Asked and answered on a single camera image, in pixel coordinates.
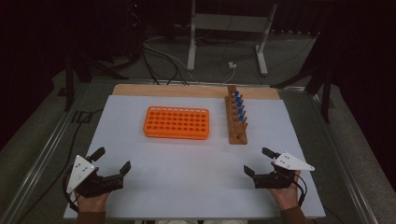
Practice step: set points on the person's left hand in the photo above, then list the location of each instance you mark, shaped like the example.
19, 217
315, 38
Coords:
91, 203

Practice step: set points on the wooden tube rack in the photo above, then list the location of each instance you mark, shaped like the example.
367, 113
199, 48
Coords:
237, 137

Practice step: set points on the orange plastic tube rack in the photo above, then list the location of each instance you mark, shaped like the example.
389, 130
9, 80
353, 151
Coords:
176, 123

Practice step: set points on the black tripod stand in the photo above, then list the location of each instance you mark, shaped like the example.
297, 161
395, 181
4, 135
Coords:
325, 93
70, 81

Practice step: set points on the person's right hand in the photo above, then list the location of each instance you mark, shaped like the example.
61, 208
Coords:
288, 197

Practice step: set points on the white metal stand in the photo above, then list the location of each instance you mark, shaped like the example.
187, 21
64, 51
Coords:
230, 22

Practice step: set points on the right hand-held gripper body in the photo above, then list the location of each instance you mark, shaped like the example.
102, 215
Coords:
274, 181

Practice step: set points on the white table mat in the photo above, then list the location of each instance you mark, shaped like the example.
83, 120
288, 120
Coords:
186, 174

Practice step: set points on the metal frame rail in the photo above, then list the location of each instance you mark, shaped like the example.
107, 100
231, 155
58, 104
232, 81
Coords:
46, 152
342, 168

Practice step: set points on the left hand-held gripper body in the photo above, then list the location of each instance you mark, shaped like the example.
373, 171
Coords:
81, 169

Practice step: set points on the white plug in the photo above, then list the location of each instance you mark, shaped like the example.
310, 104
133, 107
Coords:
232, 65

